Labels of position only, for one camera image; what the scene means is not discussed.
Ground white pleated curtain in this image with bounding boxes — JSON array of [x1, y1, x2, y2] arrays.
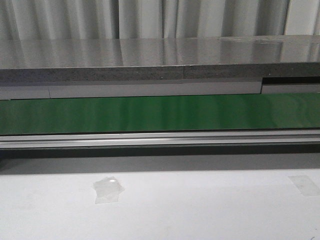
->
[[0, 0, 320, 40]]

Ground crumpled clear tape piece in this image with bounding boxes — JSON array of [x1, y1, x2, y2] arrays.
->
[[92, 176, 125, 204]]

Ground grey granite slab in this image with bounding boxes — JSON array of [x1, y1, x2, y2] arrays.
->
[[0, 35, 320, 85]]

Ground grey right panel under slab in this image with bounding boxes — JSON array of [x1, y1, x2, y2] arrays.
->
[[261, 84, 320, 94]]

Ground grey panel under slab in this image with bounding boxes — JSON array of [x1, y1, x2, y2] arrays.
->
[[261, 84, 320, 94], [0, 77, 262, 100]]

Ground green conveyor belt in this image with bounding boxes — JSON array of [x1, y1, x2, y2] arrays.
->
[[0, 93, 320, 135]]

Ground flat clear tape strip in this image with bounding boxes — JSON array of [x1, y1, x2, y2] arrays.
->
[[288, 175, 320, 197]]

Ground aluminium conveyor side rail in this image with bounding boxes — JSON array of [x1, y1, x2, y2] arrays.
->
[[0, 129, 320, 149]]

